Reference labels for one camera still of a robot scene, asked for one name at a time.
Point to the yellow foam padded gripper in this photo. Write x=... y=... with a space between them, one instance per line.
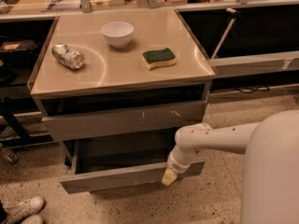
x=175 y=166

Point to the grey drawer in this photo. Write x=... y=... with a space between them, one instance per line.
x=116 y=161
x=125 y=120

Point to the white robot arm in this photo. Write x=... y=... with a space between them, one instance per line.
x=270 y=183

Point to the grey drawer cabinet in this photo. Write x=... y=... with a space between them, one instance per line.
x=117 y=78

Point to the grey top drawer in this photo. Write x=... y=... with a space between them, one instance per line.
x=125 y=120

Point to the green yellow sponge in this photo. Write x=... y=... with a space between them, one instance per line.
x=158 y=58

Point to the white bowl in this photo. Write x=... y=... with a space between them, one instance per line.
x=118 y=34

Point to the crushed silver can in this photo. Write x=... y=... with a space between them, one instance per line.
x=68 y=57

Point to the white sneaker upper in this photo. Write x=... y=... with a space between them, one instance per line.
x=25 y=212

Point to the grey metal rod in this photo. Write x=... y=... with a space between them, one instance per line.
x=234 y=14

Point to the grey side bench rail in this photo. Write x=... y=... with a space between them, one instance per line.
x=256 y=64

